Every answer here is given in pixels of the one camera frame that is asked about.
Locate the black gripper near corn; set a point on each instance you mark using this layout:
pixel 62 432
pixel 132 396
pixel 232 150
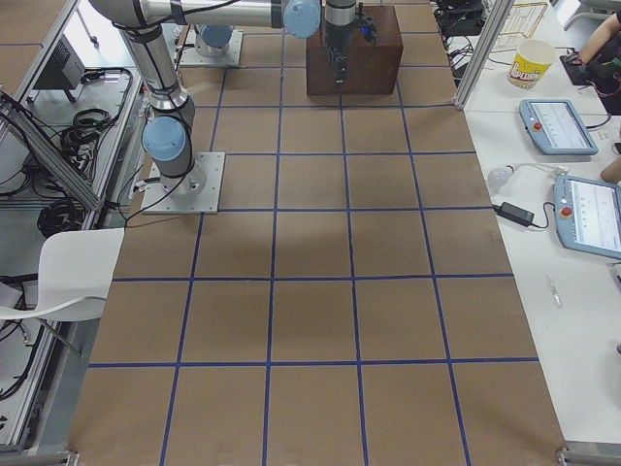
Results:
pixel 336 35

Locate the grey robot arm near corn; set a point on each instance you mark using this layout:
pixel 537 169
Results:
pixel 299 18

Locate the dark wooden drawer cabinet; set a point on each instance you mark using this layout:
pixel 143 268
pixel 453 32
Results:
pixel 374 56

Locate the popcorn paper bucket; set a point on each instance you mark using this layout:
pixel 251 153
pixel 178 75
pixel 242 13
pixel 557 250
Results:
pixel 532 60

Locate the white light bulb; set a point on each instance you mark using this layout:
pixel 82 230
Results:
pixel 499 177

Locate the blue teach pendant far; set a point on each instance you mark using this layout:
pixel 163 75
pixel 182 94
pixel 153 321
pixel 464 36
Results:
pixel 556 128

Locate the blue teach pendant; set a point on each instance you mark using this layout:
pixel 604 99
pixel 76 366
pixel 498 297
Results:
pixel 556 128
pixel 587 215

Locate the black power adapter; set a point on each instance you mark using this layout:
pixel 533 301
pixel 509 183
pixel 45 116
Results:
pixel 514 214

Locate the blue teach pendant near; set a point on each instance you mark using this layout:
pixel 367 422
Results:
pixel 587 215

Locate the cardboard tube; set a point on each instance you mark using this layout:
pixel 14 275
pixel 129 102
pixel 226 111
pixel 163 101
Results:
pixel 612 172

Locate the white plastic chair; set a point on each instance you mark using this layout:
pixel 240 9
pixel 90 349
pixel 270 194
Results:
pixel 75 274

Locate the aluminium frame post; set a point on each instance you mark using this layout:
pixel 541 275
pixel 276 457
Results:
pixel 489 34

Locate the gold wire rack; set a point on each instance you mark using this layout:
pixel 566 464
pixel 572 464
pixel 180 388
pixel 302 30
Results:
pixel 521 23

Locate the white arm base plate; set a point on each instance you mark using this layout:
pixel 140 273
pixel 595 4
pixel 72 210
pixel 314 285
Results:
pixel 197 193

